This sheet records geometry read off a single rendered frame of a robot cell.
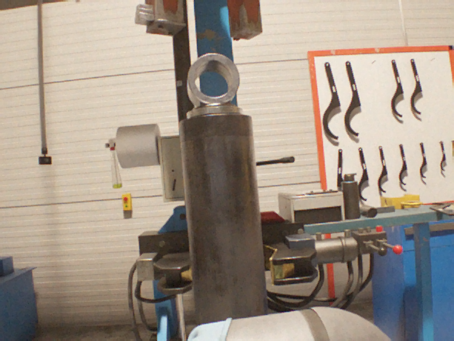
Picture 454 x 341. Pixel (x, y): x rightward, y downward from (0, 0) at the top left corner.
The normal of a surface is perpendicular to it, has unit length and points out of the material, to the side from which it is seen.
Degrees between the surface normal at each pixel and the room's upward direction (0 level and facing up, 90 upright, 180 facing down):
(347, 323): 32
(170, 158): 90
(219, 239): 90
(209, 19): 90
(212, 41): 90
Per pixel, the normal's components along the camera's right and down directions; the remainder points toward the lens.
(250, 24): 0.57, -0.07
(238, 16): -0.82, 0.06
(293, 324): -0.04, -0.96
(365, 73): 0.01, -0.02
